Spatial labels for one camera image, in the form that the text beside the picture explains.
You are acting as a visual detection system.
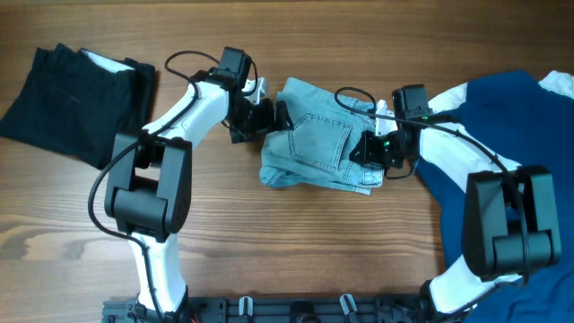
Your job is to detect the light blue denim shorts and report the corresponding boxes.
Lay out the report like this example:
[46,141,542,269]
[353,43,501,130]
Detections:
[259,77,383,195]

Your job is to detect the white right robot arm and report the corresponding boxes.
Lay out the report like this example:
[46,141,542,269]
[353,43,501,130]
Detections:
[354,103,561,322]

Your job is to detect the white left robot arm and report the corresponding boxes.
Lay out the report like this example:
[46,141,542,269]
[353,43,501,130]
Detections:
[98,70,293,322]

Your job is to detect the dark blue garment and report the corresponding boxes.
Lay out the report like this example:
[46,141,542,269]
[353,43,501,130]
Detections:
[442,71,573,322]

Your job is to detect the folded black garment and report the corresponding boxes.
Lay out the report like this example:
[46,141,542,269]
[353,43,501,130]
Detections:
[1,44,156,169]

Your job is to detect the white garment in pile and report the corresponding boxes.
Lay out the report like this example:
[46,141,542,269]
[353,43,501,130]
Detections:
[429,71,574,113]

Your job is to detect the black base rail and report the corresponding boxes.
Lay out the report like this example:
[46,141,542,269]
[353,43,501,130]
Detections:
[101,293,434,323]

